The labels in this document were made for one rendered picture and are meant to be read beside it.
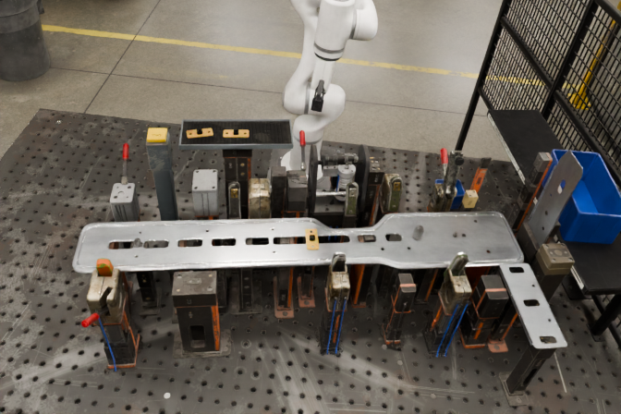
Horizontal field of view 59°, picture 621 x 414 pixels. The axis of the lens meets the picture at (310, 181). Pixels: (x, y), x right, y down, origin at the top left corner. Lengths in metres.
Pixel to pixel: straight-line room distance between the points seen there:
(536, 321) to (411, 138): 2.31
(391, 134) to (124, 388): 2.58
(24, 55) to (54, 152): 1.84
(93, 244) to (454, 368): 1.19
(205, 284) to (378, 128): 2.49
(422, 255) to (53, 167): 1.59
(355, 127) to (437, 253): 2.18
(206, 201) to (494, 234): 0.94
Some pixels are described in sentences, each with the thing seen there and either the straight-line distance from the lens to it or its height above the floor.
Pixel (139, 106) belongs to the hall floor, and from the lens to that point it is 4.03.
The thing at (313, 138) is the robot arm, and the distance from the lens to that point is 2.12.
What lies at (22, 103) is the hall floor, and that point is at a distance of 4.26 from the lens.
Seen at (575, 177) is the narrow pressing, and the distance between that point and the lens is 1.75.
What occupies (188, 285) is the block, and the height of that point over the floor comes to 1.03.
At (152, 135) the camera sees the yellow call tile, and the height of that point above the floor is 1.16.
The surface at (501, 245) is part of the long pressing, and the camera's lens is 1.88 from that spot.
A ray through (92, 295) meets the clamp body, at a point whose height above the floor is 1.06.
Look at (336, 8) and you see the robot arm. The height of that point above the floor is 1.70.
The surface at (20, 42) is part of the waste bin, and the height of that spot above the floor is 0.30.
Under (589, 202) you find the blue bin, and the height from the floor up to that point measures 1.03.
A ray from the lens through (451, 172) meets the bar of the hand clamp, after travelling 1.85.
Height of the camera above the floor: 2.31
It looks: 43 degrees down
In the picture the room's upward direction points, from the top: 5 degrees clockwise
